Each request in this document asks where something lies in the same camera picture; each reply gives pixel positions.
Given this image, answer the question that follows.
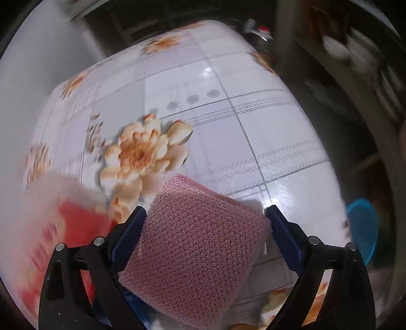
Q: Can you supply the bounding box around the floral tablecloth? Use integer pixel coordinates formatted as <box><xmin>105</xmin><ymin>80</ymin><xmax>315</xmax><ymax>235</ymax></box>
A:
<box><xmin>24</xmin><ymin>20</ymin><xmax>352</xmax><ymax>330</ymax></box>

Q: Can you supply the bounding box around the black pot with red knob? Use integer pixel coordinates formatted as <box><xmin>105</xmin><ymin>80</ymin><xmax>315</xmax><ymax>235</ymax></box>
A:
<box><xmin>241</xmin><ymin>19</ymin><xmax>276</xmax><ymax>61</ymax></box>

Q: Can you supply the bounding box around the blue round plastic basin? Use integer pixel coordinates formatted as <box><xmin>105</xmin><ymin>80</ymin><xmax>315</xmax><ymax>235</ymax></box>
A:
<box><xmin>346</xmin><ymin>198</ymin><xmax>379</xmax><ymax>267</ymax></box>

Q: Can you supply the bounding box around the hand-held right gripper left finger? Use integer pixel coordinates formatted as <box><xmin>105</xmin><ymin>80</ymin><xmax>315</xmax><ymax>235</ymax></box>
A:
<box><xmin>39</xmin><ymin>206</ymin><xmax>149</xmax><ymax>330</ymax></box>

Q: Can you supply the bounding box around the pink mesh sponge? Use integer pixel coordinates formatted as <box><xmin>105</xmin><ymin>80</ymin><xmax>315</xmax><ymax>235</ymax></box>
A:
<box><xmin>119</xmin><ymin>173</ymin><xmax>273</xmax><ymax>330</ymax></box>

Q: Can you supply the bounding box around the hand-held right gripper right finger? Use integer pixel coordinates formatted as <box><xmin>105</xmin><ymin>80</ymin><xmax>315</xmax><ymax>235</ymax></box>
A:
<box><xmin>265</xmin><ymin>205</ymin><xmax>376</xmax><ymax>330</ymax></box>

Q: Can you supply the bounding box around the red and white packet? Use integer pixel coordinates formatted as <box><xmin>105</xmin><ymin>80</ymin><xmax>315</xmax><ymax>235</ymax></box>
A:
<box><xmin>22</xmin><ymin>173</ymin><xmax>118</xmax><ymax>318</ymax></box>

